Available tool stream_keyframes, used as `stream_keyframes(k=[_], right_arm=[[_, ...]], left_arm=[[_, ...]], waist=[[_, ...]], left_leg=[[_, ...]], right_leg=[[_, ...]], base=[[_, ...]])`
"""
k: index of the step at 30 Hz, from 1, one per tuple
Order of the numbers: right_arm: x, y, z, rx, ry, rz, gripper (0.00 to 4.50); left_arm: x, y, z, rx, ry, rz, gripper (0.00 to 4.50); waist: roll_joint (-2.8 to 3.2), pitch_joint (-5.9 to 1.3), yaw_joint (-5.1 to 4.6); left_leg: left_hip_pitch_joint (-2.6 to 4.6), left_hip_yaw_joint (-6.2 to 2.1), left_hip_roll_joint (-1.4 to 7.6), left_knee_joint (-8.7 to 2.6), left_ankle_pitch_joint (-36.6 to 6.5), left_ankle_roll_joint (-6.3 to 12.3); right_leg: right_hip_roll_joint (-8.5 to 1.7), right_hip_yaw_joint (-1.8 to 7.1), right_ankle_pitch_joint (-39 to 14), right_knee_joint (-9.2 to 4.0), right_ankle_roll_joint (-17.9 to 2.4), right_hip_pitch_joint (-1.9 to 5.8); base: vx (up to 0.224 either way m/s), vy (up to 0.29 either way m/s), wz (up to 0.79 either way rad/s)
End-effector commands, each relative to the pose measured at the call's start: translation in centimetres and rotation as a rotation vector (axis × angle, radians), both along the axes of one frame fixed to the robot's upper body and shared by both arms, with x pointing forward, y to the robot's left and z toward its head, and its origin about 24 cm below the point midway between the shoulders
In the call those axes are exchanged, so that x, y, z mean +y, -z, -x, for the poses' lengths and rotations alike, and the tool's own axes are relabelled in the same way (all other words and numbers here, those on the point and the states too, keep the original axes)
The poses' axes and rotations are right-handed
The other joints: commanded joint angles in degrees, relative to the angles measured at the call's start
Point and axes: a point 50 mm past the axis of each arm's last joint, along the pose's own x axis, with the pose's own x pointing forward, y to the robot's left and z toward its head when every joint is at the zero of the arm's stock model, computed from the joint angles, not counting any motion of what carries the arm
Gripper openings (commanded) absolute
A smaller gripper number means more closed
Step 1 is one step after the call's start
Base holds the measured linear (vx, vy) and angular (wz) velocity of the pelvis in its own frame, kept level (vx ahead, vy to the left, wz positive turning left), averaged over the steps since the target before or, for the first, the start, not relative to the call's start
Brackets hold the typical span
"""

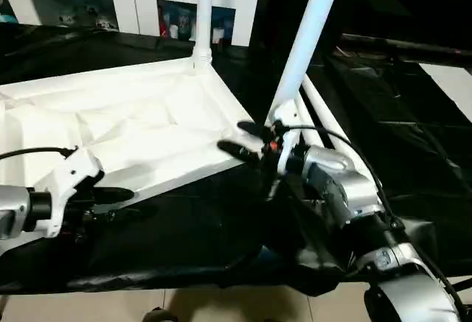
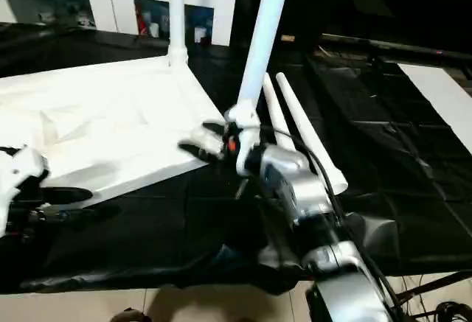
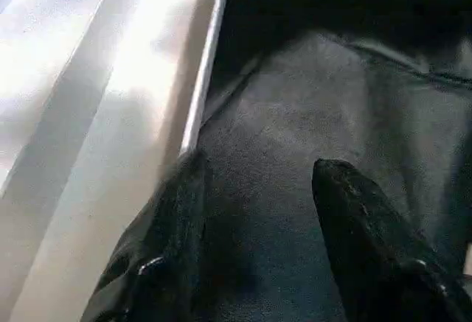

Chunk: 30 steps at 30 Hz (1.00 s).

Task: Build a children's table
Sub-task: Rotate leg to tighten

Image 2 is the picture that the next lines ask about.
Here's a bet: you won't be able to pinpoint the white plastic table top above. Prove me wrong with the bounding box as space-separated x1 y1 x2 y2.
0 57 228 206

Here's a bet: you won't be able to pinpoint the white plastic table leg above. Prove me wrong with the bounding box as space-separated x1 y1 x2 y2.
274 71 350 197
166 0 190 70
233 0 296 127
262 73 297 152

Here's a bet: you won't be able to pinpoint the black mat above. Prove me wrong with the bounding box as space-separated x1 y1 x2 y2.
0 27 472 295

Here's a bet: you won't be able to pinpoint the white board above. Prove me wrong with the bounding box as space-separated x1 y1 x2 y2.
402 63 472 155

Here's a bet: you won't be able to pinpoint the black floor stand bar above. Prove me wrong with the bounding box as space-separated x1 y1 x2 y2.
398 269 472 305

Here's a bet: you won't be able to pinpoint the black metal rail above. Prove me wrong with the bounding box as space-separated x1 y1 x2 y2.
316 32 472 62

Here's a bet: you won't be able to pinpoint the tangled black cables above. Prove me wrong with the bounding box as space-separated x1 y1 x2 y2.
402 290 472 322

